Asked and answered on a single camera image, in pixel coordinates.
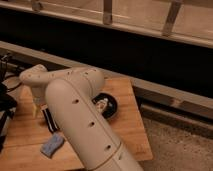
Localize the black white striped eraser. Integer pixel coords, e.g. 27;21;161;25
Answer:
42;108;59;133

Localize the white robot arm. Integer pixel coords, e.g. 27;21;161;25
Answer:
20;64;144;171

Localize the blue sponge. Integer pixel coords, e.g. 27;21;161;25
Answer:
40;133;65;158

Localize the black round plate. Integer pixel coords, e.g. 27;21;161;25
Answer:
92;93;118;120

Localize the black cables and equipment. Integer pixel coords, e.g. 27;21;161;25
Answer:
0;53;25;153

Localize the metal rail frame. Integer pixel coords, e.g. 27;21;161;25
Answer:
0;0;213;48

